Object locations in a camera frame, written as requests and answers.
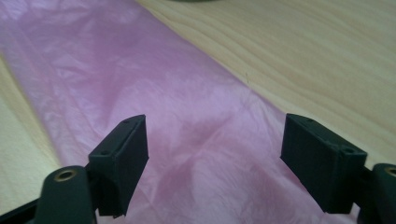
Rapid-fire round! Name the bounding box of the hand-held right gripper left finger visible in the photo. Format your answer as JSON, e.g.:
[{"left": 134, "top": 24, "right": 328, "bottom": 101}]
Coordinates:
[{"left": 88, "top": 114, "right": 149, "bottom": 218}]

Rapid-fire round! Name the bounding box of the pink plastic trash bag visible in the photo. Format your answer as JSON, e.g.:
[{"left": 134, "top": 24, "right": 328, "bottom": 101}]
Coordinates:
[{"left": 0, "top": 0, "right": 359, "bottom": 224}]

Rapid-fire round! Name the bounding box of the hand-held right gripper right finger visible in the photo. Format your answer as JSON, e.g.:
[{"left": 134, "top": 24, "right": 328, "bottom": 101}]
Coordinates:
[{"left": 279, "top": 113, "right": 369, "bottom": 215}]

